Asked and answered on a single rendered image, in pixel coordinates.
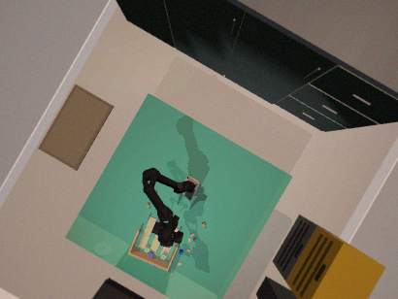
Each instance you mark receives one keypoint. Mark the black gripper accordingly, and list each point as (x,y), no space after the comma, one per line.
(177,236)

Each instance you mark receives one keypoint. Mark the tan strip with teal dots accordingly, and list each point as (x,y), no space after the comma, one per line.
(150,225)

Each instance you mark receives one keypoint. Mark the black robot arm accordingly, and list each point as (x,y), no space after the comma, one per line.
(164,213)

